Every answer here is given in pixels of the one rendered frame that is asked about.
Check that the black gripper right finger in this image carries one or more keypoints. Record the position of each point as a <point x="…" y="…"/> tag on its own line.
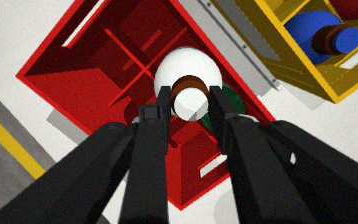
<point x="267" y="193"/>

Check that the yellow divided crate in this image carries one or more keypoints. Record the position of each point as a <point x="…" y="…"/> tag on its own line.
<point x="260" y="25"/>

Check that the green bottle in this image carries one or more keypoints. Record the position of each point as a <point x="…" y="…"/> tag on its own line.
<point x="233" y="97"/>

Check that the red crate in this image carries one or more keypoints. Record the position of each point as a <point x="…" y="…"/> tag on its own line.
<point x="101" y="76"/>

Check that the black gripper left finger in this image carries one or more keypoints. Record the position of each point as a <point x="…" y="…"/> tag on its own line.
<point x="77" y="189"/>

